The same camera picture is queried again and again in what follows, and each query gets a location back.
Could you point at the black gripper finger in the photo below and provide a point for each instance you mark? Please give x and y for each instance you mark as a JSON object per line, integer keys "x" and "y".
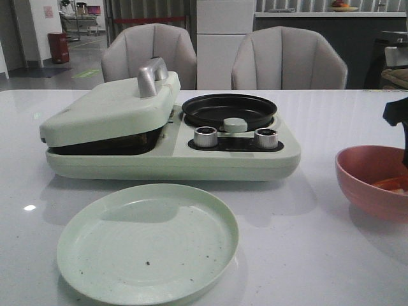
{"x": 395, "y": 113}

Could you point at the pink bowl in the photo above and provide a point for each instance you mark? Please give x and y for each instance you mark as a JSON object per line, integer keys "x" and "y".
{"x": 359, "y": 167}

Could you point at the shrimp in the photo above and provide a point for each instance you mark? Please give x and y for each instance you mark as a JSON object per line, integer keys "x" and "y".
{"x": 395, "y": 184}

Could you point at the green breakfast maker lid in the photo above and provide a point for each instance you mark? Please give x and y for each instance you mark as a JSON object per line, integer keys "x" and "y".
{"x": 112, "y": 110}

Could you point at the toast slice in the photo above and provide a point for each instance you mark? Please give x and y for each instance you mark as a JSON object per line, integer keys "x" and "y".
{"x": 128, "y": 141}

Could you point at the green breakfast maker base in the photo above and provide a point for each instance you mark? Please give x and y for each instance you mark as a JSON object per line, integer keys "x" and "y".
{"x": 173, "y": 159}

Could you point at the beige cushion at right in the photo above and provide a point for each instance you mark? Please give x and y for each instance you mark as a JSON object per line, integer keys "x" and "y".
{"x": 394, "y": 79}

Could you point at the dark kitchen counter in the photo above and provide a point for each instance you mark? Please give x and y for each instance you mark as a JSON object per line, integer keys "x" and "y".
{"x": 358, "y": 37}

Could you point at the fruit bowl on counter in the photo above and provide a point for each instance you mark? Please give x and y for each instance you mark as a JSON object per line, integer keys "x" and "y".
{"x": 341, "y": 6}

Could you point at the right beige armchair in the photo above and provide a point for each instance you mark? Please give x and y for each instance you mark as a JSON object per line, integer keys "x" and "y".
{"x": 287, "y": 58}

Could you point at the beige armchair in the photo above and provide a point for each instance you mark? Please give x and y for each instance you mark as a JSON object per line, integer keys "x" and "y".
{"x": 287, "y": 58}
{"x": 134, "y": 46}

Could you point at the right silver knob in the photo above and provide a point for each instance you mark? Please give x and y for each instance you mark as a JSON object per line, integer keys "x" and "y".
{"x": 266, "y": 138}

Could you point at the silver knob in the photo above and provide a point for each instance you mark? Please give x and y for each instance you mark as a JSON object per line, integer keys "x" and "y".
{"x": 266, "y": 138}
{"x": 205, "y": 137}

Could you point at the black round frying pan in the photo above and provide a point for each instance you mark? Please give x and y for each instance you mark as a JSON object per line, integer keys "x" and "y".
{"x": 212, "y": 109}

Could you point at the left silver knob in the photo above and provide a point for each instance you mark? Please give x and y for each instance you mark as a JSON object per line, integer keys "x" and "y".
{"x": 205, "y": 137}

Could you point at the white refrigerator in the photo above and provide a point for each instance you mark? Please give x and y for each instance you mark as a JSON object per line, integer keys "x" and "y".
{"x": 221, "y": 26}

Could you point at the left beige armchair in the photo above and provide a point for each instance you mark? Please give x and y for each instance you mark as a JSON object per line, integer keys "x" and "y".
{"x": 134, "y": 46}

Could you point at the light green plate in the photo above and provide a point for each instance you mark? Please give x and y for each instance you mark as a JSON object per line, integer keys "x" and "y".
{"x": 148, "y": 245}

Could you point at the red trash bin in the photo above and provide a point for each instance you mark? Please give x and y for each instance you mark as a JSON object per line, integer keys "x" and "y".
{"x": 58, "y": 47}

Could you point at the green pan handle knob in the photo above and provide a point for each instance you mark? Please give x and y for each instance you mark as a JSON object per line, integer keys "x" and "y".
{"x": 234, "y": 125}

